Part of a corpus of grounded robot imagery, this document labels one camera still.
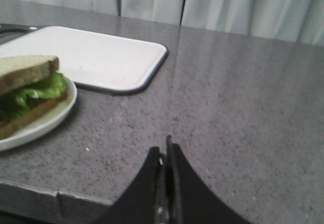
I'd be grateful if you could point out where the white curtain backdrop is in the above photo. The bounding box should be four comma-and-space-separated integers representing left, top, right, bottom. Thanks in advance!
18, 0, 323, 46

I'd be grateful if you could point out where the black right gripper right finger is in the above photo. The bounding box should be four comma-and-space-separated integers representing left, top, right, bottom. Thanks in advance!
166, 136, 249, 224

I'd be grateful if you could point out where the white round plate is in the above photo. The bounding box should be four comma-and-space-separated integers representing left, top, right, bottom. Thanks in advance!
1, 77, 77, 151

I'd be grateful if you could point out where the green lettuce leaf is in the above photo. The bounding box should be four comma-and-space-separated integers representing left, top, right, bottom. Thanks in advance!
1, 72, 67, 126

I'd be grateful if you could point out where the white cutting board black rim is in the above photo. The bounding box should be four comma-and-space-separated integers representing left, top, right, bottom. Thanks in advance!
1, 24, 168, 94

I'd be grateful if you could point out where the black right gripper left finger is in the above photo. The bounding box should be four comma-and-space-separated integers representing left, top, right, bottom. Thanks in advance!
96, 147, 167, 223

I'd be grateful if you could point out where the toasted bread slice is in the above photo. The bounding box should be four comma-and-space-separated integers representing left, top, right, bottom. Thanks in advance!
1, 92, 67, 140
1, 55, 60, 95

